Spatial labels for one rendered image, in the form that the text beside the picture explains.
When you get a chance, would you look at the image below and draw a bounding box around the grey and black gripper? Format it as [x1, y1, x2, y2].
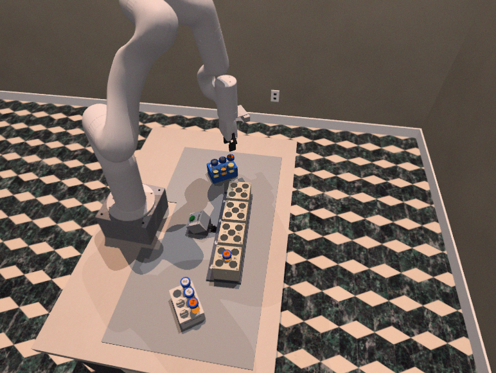
[219, 118, 238, 152]

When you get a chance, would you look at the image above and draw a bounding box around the blue tube rack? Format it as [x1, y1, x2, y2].
[207, 162, 238, 184]

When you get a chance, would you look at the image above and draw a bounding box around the grey tube rack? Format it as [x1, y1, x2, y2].
[170, 282, 206, 329]

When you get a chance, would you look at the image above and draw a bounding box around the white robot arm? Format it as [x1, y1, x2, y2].
[82, 0, 250, 221]

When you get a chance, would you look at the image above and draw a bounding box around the grey bench mat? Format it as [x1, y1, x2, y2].
[101, 147, 282, 370]

